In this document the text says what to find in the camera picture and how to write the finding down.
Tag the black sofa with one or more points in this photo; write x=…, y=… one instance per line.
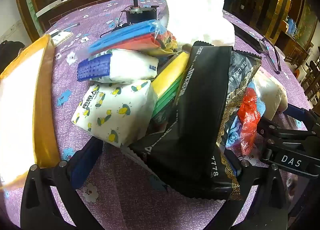
x=11, y=55

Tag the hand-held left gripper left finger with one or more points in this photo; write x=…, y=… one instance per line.
x=82, y=167

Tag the lemon print tissue pack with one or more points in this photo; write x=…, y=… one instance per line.
x=112, y=112

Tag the purple floral tablecloth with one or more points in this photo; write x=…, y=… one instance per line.
x=125, y=195

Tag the white flat box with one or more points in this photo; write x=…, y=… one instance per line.
x=48, y=9

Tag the black pen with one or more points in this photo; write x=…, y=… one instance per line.
x=65, y=29

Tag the white papers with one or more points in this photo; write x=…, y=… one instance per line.
x=62, y=37

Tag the wooden chair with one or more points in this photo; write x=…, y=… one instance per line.
x=312, y=82

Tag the red plastic bag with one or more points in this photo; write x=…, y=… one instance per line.
x=247, y=117

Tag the light blue cloth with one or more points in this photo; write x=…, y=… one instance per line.
x=232, y=130

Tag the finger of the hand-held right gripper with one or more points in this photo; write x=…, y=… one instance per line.
x=282, y=132
x=296, y=111

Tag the blue red foam strips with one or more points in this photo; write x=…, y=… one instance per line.
x=125, y=35

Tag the black electric motor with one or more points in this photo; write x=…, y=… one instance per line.
x=140, y=16

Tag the black phone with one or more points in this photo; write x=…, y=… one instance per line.
x=246, y=37

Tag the blue bottles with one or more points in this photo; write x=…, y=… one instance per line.
x=291, y=25

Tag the eyeglasses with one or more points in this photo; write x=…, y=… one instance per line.
x=262, y=46

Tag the dark packet with gold trim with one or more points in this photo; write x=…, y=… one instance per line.
x=195, y=177

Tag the blue print tissue pack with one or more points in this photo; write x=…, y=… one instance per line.
x=130, y=65

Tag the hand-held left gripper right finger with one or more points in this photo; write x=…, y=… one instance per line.
x=252, y=182

